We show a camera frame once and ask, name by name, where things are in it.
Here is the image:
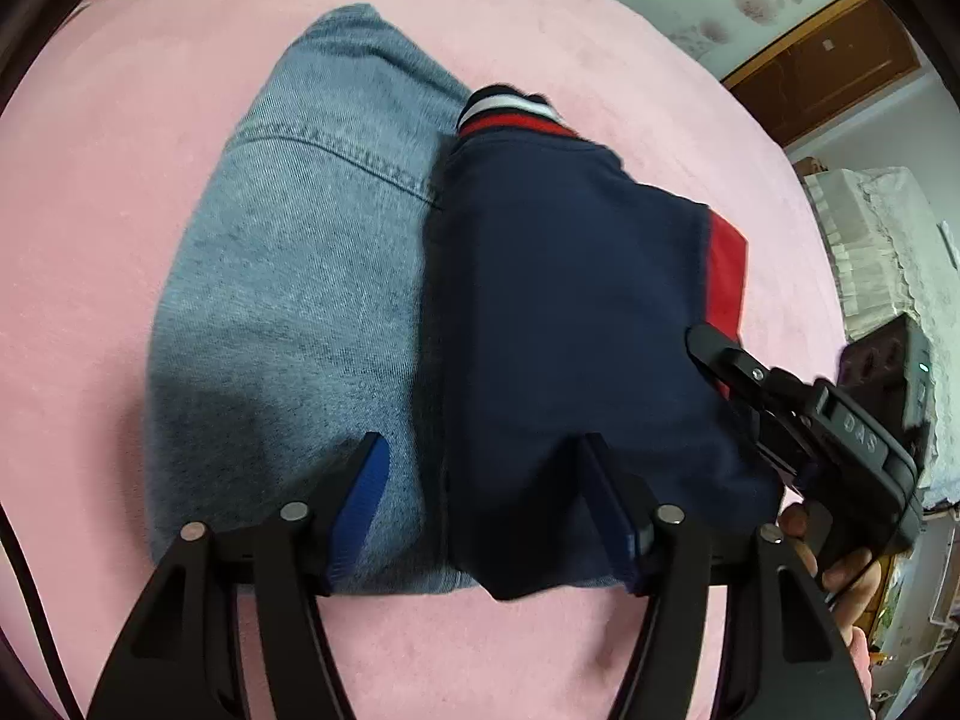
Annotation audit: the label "brown wooden door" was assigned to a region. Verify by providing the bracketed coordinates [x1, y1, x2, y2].
[724, 0, 923, 151]

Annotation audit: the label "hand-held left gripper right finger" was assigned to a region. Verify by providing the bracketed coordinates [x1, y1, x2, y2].
[581, 433, 875, 720]

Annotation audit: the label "black cable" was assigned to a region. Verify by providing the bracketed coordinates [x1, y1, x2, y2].
[0, 502, 83, 720]

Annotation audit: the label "white lace cloth cover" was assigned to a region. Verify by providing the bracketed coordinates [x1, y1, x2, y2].
[795, 157, 960, 518]

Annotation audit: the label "red and navy jacket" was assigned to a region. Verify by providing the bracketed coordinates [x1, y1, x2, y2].
[424, 84, 785, 601]

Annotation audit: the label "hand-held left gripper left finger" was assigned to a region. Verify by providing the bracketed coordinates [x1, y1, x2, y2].
[86, 431, 392, 720]

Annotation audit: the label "person's right hand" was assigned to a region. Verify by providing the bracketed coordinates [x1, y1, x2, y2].
[776, 502, 886, 661]

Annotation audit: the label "pink blanket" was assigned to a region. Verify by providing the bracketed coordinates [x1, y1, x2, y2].
[0, 0, 856, 720]

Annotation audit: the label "blue denim jeans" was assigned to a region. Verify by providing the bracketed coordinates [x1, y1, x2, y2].
[148, 4, 481, 597]

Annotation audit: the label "floral wardrobe panel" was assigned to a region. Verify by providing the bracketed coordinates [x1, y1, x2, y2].
[517, 0, 871, 83]

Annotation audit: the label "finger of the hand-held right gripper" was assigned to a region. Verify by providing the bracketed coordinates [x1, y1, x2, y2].
[686, 322, 822, 488]

